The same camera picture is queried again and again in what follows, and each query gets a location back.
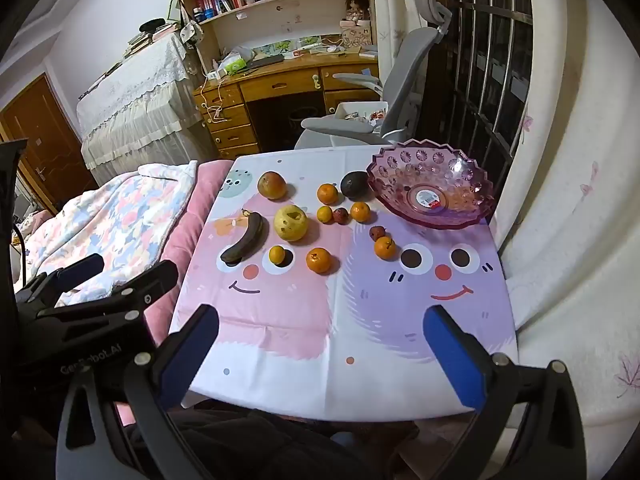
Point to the red lychee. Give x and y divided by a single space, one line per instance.
341 215
377 233

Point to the red apple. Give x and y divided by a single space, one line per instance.
272 186

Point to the dark avocado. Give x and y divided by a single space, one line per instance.
355 184

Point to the purple glass bowl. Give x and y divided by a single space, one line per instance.
400 172

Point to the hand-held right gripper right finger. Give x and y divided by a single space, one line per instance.
455 360

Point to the cartoon printed tablecloth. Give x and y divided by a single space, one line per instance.
300 320

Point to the wooden door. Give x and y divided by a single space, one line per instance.
40 140

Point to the wooden bookshelf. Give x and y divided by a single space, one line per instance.
300 2

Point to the white flowered curtain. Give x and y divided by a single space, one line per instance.
565 210

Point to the yellow pear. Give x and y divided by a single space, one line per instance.
290 224

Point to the dark overripe banana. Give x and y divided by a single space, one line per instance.
245 244

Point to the large orange tangerine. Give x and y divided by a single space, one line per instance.
319 261

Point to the small yellowish tangerine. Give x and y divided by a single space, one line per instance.
277 255
325 214

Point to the lace covered piano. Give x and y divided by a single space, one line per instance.
145 105

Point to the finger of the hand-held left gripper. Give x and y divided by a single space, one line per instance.
145 285
75 269

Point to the wooden desk with drawers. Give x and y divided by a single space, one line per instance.
280 82

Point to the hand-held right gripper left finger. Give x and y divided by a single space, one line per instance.
190 355

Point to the metal window grille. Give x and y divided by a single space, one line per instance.
480 60

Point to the black hat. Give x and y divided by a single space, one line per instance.
151 25

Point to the doll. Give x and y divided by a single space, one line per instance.
356 7

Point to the green tissue packet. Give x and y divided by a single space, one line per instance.
234 64

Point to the grey office chair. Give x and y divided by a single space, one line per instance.
400 85

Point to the floral blanket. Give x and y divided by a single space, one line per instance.
115 215

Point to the pink quilt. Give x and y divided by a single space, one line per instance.
180 240

